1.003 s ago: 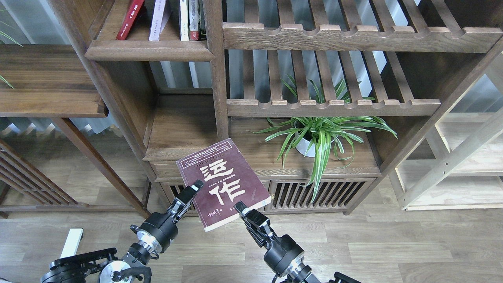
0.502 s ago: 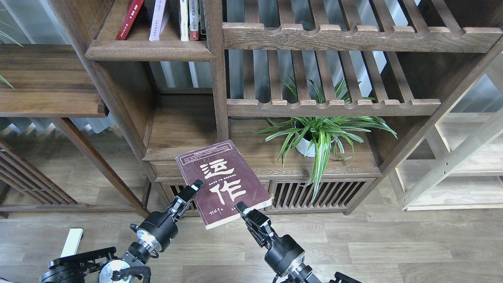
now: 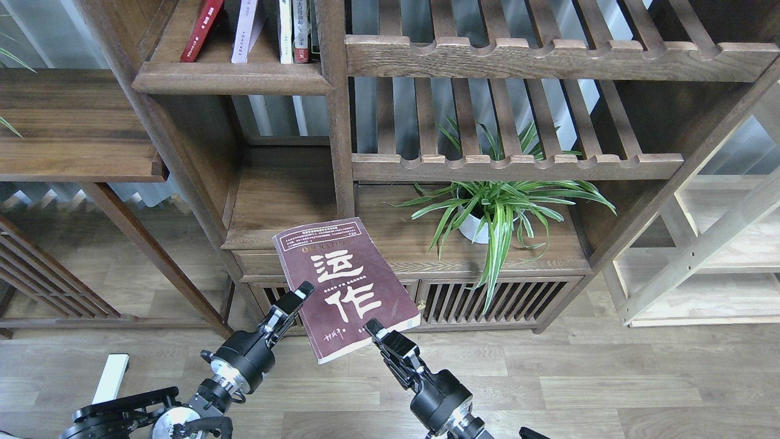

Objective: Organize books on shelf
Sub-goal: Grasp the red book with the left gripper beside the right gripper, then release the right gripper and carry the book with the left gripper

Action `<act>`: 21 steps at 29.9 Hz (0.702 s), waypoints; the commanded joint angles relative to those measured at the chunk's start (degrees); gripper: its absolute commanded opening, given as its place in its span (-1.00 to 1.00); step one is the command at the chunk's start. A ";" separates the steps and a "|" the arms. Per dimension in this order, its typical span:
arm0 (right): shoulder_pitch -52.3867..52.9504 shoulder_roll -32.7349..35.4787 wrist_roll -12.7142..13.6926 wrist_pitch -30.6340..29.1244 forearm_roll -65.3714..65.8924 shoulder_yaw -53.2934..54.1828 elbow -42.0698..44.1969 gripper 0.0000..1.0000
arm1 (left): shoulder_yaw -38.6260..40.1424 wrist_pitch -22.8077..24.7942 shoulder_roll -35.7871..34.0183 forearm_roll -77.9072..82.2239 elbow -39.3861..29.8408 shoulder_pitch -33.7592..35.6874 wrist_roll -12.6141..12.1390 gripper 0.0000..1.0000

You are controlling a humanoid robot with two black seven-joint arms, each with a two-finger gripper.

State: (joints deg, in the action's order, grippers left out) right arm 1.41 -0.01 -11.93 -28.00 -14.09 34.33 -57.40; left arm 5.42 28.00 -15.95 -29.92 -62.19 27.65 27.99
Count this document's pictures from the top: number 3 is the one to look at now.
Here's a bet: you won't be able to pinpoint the dark maroon book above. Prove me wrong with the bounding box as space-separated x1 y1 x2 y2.
273 217 420 364

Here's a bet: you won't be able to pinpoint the white robot base leg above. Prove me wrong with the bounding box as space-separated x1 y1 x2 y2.
91 353 129 405

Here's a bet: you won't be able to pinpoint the green plant leaves at left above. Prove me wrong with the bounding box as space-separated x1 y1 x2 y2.
1 46 37 138

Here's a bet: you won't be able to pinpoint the light wooden shelf unit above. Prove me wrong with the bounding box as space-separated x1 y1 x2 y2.
603 84 779 327

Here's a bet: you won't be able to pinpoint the white thin book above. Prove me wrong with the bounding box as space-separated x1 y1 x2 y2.
277 0 294 65

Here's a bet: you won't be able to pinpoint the dark wooden bookshelf cabinet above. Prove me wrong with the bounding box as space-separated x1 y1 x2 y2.
76 1 778 332

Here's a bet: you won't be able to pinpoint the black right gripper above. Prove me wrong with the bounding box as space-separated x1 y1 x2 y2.
363 318 473 435

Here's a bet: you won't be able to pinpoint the white plant pot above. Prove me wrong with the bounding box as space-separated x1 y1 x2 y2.
458 205 519 244

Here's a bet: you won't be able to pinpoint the right slatted cabinet door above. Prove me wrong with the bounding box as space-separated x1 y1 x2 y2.
411 276 583 330

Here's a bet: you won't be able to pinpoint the dark green book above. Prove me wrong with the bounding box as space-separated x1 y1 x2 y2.
308 0 321 62

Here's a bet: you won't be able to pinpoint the dark wooden side table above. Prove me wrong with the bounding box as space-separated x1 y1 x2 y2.
1 68 232 340

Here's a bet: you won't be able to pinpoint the green spider plant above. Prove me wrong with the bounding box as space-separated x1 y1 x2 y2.
399 180 616 312

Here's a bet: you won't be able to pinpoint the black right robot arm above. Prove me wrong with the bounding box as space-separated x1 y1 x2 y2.
363 318 492 438

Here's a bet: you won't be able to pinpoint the pale pink book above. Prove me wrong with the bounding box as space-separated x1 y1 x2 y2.
231 0 266 63

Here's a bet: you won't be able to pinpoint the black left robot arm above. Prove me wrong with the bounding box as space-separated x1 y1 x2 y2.
62 282 314 438

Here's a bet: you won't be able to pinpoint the white red spine book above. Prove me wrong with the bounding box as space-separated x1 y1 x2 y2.
292 0 310 64

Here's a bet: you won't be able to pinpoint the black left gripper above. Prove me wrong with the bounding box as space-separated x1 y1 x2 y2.
201 281 316 394

